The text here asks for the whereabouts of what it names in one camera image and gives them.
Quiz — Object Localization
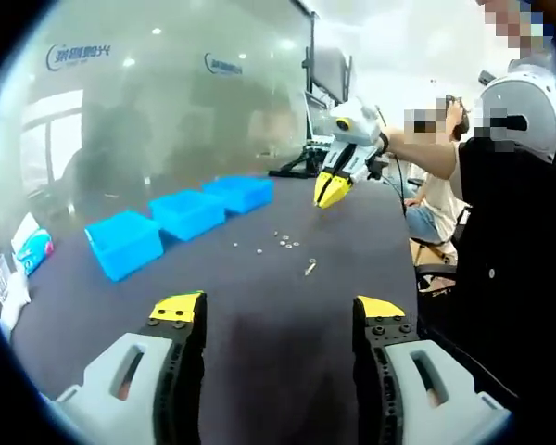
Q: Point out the white plastic bag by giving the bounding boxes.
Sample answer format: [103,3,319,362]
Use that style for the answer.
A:
[0,270,32,326]

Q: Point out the large black monitor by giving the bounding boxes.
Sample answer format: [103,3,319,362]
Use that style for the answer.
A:
[310,44,354,102]

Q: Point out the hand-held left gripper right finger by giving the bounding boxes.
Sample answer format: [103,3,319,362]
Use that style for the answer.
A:
[351,295,513,445]

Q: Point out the white grey helmet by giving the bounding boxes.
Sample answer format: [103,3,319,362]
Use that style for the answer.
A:
[478,63,556,166]

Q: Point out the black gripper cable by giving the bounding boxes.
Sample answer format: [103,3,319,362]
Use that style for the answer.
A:
[373,105,410,220]

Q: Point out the blue plastic bin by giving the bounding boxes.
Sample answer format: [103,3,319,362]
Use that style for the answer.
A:
[84,210,164,283]
[202,174,276,216]
[148,188,227,243]

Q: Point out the robot body black white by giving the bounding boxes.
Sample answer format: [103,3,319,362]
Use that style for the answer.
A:
[411,137,556,412]

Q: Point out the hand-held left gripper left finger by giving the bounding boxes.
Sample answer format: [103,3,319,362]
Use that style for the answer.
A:
[55,290,209,445]

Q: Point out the blue white tissue pack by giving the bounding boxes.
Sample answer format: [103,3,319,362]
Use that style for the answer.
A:
[10,211,56,278]

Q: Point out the nuts and washers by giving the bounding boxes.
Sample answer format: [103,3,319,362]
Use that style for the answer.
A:
[231,228,302,256]

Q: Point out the black monitor stand base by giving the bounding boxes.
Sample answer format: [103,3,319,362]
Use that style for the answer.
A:
[267,154,328,181]

